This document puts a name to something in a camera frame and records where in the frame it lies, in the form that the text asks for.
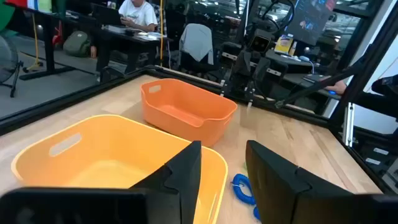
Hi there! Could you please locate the orange plastic bin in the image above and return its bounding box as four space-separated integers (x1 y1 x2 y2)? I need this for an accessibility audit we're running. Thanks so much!
140 78 238 147

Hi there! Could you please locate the black office chair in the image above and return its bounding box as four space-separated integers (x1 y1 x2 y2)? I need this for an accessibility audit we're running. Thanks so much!
175 23 218 77

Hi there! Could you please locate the person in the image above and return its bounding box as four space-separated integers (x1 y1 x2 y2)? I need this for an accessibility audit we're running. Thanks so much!
118 0 159 33
354 73 398 119

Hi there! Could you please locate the black desk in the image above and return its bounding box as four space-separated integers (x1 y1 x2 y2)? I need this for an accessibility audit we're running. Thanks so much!
4 1 77 81
67 11 174 74

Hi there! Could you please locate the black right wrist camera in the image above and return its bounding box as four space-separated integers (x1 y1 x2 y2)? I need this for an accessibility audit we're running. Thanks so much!
248 29 272 53

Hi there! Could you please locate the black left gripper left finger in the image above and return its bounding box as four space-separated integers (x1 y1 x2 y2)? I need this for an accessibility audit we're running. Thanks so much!
0 140 202 224

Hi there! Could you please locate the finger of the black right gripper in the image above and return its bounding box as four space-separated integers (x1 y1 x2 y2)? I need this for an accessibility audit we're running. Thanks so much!
232 51 252 103
253 58 271 96

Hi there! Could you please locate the green backpack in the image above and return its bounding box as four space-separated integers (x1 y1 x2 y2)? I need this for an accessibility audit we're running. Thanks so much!
63 30 92 58

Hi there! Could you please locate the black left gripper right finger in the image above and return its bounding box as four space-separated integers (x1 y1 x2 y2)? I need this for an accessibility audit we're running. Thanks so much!
245 139 398 224

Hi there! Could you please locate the yellow packet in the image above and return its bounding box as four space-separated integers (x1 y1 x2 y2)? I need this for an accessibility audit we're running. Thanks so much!
274 34 294 54

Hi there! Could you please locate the grey jacket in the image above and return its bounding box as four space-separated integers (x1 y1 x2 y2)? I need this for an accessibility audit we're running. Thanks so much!
178 23 215 65

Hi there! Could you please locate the person's hand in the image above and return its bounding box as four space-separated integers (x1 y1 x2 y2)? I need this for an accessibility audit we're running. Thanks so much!
324 80 348 96

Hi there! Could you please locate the black laptop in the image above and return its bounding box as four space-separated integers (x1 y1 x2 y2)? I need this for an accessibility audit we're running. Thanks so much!
91 3 123 26

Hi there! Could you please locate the yellow plastic bin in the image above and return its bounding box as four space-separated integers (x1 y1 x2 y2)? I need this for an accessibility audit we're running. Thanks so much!
11 114 229 224

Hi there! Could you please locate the dark computer monitor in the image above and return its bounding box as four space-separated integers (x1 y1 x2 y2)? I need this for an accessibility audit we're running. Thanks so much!
285 0 337 47

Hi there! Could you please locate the yellow hanging cable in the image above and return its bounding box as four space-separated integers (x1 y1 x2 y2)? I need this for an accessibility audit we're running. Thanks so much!
26 14 43 71
159 0 165 68

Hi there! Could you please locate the black standing fan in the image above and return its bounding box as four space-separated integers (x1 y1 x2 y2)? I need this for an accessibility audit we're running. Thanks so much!
0 34 25 98

